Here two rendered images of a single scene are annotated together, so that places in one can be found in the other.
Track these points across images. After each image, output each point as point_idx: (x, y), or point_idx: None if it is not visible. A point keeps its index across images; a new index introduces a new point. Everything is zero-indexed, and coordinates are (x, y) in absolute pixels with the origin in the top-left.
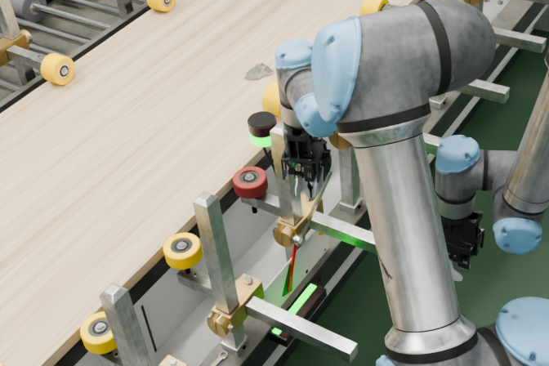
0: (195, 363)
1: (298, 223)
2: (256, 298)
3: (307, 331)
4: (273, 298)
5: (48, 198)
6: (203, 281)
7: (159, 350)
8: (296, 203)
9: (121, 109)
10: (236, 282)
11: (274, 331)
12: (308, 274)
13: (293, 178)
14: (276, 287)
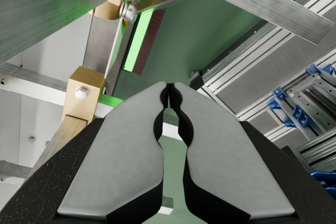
0: (64, 73)
1: None
2: (103, 105)
3: (172, 135)
4: (115, 54)
5: None
6: (21, 89)
7: (24, 65)
8: None
9: None
10: (67, 93)
11: (125, 68)
12: None
13: None
14: (115, 50)
